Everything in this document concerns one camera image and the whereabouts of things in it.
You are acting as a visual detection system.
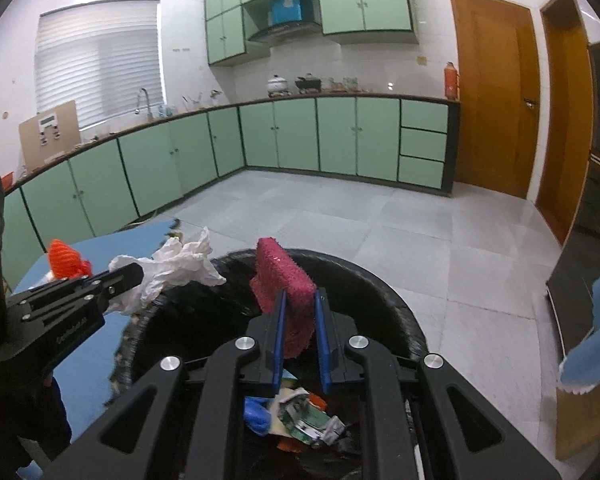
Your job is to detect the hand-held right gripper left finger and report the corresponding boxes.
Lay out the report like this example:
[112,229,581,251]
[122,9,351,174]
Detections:
[40,289,287,480]

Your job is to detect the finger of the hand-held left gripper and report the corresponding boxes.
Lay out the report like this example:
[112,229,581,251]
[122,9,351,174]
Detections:
[22,282,144,322]
[7,262,146,309]

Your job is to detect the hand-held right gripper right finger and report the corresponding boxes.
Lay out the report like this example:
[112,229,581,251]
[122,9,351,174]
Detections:
[314,287,563,480]

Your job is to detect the red foam net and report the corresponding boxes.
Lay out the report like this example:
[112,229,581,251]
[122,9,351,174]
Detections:
[250,237,317,360]

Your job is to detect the blue plastic bag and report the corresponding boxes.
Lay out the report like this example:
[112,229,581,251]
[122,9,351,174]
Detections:
[244,396,272,436]

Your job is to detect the small printed carton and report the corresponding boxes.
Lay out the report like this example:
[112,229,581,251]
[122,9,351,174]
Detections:
[277,390,348,448]

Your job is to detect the black lined trash bin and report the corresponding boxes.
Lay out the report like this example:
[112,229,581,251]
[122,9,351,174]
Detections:
[111,247,431,480]

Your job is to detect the white plastic bag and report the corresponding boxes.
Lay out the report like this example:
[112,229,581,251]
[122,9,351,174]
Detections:
[109,226,227,316]

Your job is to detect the person's left forearm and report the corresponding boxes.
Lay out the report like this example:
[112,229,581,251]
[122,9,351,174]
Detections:
[0,370,73,480]

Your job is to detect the rolled orange foam net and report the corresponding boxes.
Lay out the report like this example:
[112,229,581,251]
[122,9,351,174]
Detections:
[47,239,92,281]

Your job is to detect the blue foam mat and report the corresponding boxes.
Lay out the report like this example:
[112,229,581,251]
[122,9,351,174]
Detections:
[10,217,181,431]

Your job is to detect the long green base cabinet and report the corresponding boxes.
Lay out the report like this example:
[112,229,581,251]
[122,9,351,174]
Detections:
[0,107,246,286]

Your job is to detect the brown cardboard box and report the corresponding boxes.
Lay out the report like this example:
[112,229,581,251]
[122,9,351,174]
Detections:
[18,100,81,168]

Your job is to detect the green base cabinet with drawers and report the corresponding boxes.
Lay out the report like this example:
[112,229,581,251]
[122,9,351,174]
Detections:
[239,95,461,197]

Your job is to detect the white window blind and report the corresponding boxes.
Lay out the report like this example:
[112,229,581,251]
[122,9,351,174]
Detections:
[34,0,162,131]

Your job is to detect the glass jars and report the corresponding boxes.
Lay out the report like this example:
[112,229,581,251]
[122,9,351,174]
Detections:
[325,76,361,92]

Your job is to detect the wooden box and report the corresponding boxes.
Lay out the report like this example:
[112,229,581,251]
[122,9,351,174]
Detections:
[555,375,600,461]

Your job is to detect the blue mat piece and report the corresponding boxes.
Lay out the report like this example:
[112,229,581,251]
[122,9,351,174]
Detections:
[559,262,600,393]

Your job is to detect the red thermos flask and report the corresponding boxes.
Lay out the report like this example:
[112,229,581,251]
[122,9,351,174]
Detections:
[444,61,460,100]

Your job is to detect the black range hood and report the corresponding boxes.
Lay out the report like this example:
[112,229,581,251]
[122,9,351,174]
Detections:
[246,20,322,43]

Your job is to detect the blue box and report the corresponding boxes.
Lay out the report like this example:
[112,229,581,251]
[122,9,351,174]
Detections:
[267,0,305,26]

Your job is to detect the wooden door with handle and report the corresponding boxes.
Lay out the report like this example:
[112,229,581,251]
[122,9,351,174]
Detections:
[448,0,541,200]

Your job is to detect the green wall cabinets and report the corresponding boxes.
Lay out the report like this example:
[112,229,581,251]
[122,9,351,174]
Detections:
[203,0,420,67]

